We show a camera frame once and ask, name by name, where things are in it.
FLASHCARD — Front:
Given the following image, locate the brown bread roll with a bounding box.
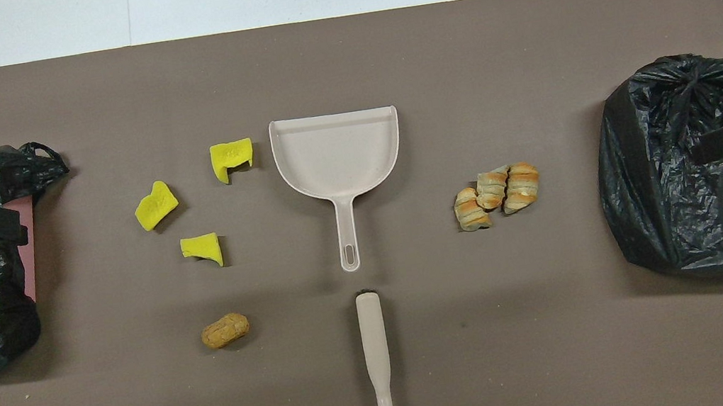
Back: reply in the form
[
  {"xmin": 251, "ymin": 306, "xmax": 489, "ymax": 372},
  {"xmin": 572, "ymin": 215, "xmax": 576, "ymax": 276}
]
[{"xmin": 198, "ymin": 310, "xmax": 254, "ymax": 352}]

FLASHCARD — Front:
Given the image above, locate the beige plastic dustpan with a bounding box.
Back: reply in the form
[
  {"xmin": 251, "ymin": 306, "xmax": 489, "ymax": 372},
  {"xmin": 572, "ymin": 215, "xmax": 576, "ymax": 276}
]
[{"xmin": 268, "ymin": 103, "xmax": 420, "ymax": 281}]

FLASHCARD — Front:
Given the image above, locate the brown table mat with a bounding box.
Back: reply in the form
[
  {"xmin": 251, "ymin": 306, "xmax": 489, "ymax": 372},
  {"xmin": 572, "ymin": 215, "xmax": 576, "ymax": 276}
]
[{"xmin": 0, "ymin": 0, "xmax": 723, "ymax": 406}]

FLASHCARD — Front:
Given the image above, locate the beige hand brush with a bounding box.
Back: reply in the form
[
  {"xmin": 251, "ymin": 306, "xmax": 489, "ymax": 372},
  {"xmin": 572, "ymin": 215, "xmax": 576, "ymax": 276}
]
[{"xmin": 354, "ymin": 288, "xmax": 398, "ymax": 406}]

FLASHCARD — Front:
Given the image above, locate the black trash bag bin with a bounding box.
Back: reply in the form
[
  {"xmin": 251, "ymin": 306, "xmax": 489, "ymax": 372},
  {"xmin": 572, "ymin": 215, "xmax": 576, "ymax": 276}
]
[{"xmin": 582, "ymin": 47, "xmax": 723, "ymax": 302}]

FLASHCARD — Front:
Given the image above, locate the yellow and green sponge piece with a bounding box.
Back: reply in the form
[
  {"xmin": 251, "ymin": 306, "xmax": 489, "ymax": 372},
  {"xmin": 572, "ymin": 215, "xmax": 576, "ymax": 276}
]
[
  {"xmin": 208, "ymin": 137, "xmax": 257, "ymax": 186},
  {"xmin": 130, "ymin": 179, "xmax": 183, "ymax": 233},
  {"xmin": 179, "ymin": 232, "xmax": 225, "ymax": 273}
]

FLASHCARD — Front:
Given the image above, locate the striped croissant piece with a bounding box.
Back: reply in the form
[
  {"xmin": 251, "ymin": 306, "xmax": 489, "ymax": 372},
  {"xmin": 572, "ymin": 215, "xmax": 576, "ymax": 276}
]
[
  {"xmin": 472, "ymin": 165, "xmax": 515, "ymax": 213},
  {"xmin": 452, "ymin": 185, "xmax": 493, "ymax": 235},
  {"xmin": 498, "ymin": 159, "xmax": 545, "ymax": 215}
]

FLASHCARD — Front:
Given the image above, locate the pink bin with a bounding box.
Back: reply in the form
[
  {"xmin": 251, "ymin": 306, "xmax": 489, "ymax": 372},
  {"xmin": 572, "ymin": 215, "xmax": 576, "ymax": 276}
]
[{"xmin": 3, "ymin": 195, "xmax": 48, "ymax": 305}]

